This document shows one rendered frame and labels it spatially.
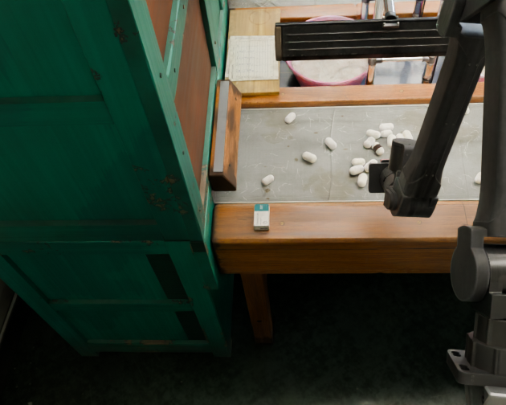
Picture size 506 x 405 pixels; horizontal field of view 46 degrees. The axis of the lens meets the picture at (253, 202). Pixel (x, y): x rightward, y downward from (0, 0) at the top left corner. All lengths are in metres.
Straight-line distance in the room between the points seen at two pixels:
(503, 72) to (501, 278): 0.26
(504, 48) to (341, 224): 0.67
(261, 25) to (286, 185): 0.54
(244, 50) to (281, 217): 0.55
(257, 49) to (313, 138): 0.33
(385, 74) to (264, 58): 0.36
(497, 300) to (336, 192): 0.74
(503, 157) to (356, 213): 0.64
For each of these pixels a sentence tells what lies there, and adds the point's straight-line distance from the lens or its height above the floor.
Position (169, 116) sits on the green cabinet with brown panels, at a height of 1.24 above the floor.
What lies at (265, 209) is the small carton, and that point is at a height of 0.78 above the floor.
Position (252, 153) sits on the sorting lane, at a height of 0.74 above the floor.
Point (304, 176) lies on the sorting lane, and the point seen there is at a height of 0.74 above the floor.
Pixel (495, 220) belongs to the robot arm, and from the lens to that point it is 0.81.
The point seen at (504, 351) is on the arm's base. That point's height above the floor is 1.23.
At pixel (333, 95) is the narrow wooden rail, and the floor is 0.76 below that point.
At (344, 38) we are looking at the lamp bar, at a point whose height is 1.08.
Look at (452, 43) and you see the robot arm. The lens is 0.97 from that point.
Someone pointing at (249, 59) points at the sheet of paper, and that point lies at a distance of 1.69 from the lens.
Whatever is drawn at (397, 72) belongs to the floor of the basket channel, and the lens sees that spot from 1.81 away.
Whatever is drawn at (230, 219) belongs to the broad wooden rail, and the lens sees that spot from 1.40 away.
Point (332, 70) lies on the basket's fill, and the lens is 1.73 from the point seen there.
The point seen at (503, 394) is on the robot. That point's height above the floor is 1.23.
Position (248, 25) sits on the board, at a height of 0.78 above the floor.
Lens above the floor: 1.97
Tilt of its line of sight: 58 degrees down
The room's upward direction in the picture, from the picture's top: 8 degrees counter-clockwise
